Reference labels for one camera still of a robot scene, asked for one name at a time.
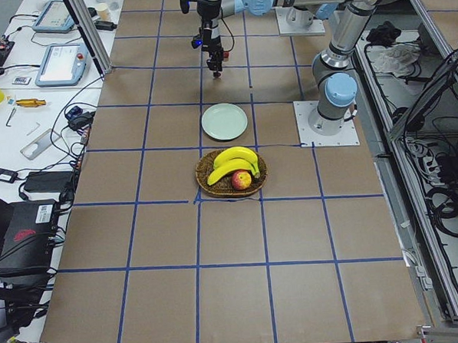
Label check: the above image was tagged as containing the teach pendant tablet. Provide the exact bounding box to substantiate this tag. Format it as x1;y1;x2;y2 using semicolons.
35;42;89;87
32;0;74;34

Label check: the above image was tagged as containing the pale green round plate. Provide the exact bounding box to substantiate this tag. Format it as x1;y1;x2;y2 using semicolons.
201;103;248;141

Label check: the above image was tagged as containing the yellow banana bunch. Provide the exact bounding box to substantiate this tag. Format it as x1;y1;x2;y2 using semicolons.
207;147;260;186

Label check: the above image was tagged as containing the aluminium frame post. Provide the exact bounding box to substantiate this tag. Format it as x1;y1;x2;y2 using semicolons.
63;0;112;77

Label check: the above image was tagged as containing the brown wicker basket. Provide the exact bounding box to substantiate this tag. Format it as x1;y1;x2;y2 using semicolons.
195;149;268;198

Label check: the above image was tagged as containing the black computer box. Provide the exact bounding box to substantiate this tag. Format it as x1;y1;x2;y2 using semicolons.
0;200;59;277

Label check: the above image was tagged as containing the black cloth bundle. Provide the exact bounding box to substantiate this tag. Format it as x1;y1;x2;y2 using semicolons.
366;21;401;48

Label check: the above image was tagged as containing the far teach pendant tablet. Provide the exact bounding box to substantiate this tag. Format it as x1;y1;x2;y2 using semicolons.
32;0;74;34

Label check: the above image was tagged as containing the near teach pendant tablet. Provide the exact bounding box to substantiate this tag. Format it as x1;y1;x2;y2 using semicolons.
35;42;89;87

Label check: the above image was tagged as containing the black power adapter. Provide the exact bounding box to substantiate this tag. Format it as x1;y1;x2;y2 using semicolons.
23;170;72;193

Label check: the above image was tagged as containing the red yellow apple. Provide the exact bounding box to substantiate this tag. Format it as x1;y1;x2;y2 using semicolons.
231;170;252;191

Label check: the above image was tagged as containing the orange metal tool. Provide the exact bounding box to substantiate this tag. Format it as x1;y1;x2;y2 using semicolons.
15;98;46;108

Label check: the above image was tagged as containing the grey metal bracket plate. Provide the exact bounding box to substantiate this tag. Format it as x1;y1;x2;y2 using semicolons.
20;129;61;160

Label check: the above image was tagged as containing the paper cup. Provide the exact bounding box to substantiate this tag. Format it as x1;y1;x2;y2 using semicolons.
95;2;111;21

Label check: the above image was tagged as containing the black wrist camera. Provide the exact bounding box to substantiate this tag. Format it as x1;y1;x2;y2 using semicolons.
191;34;203;50

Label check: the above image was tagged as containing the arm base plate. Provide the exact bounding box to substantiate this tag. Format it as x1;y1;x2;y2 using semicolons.
293;101;360;147
275;7;325;37

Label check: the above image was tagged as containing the white crumpled cloth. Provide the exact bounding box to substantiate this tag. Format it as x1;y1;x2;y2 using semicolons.
374;41;423;78

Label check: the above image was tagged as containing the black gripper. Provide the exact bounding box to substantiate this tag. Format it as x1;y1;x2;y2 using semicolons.
200;21;224;71

